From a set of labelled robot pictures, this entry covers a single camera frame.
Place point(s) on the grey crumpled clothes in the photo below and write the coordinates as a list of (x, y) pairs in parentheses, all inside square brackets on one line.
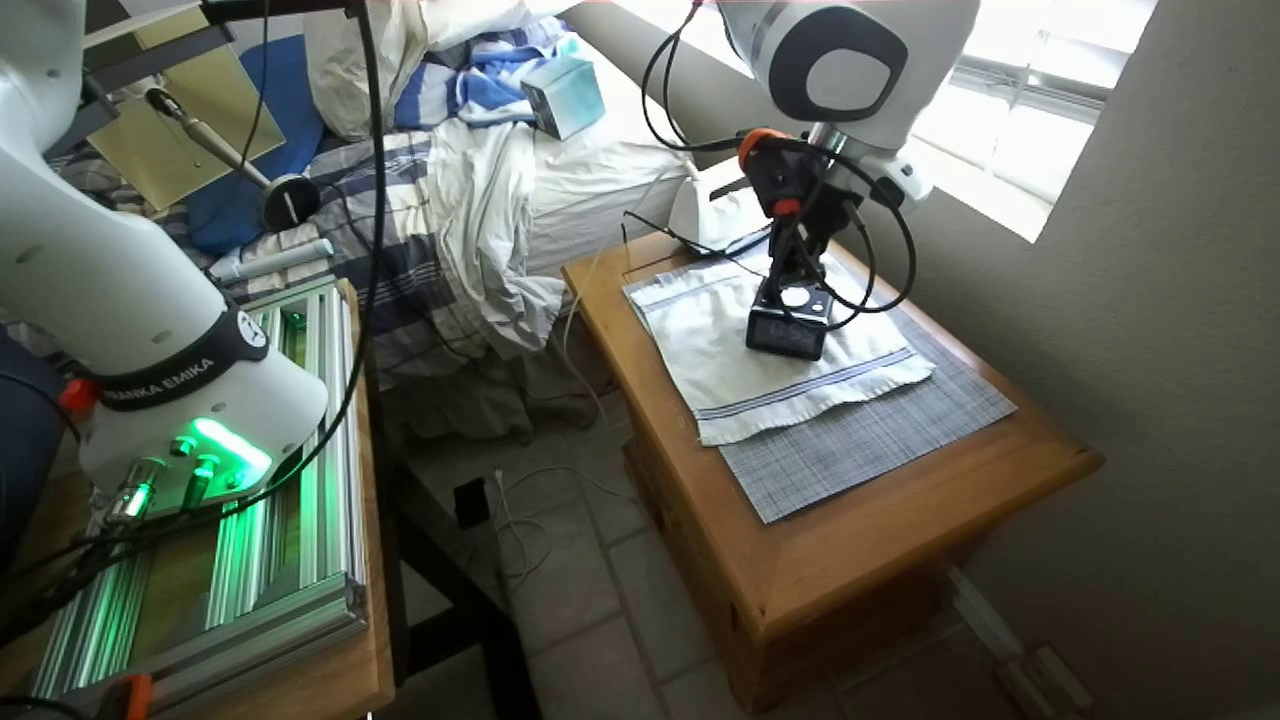
[(464, 384)]

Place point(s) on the white clothes iron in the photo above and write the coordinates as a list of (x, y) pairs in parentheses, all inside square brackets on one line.
[(706, 212)]

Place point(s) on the blue striped cloth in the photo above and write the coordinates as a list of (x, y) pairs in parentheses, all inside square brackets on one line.
[(482, 75)]

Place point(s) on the orange clamp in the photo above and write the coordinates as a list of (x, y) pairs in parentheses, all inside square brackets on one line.
[(138, 696)]

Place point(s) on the black stand with round base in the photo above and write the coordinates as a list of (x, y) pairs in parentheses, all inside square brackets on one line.
[(286, 202)]

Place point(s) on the bright window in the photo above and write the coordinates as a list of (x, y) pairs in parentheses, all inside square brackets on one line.
[(1043, 94)]

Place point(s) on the white crumpled bed sheet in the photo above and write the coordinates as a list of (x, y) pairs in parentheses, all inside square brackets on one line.
[(492, 224)]

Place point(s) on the dark blue cloth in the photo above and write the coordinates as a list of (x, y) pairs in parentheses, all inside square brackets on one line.
[(286, 104)]

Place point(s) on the aluminium rail frame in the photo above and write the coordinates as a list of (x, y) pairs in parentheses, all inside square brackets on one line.
[(315, 442)]

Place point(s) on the yellowish flat board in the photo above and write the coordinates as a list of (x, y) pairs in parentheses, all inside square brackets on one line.
[(162, 144)]

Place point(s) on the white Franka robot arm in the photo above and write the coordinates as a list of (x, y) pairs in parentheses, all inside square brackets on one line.
[(104, 281)]

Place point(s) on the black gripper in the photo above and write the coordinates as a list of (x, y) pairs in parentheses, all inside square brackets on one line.
[(807, 224)]

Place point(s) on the wooden bedside table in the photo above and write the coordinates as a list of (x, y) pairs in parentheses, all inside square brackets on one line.
[(825, 566)]

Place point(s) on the white towel with blue stripes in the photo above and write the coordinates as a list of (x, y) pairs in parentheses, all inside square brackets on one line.
[(745, 381)]

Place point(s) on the grey woven placemat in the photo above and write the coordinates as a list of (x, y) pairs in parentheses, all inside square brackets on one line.
[(865, 446)]

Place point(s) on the black alarm clock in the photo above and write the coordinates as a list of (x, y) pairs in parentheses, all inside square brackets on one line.
[(784, 335)]

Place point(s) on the teal tissue box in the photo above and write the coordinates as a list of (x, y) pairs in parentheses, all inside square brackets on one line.
[(567, 94)]

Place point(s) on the white pillow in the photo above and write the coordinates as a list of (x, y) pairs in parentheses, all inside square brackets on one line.
[(402, 60)]

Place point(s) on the black orange wrist camera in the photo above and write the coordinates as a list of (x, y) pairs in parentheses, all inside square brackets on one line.
[(765, 148)]

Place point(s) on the black overhead bar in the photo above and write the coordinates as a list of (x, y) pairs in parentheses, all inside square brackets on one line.
[(281, 5)]

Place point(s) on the blue white plaid blanket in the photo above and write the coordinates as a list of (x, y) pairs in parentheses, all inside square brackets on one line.
[(402, 224)]

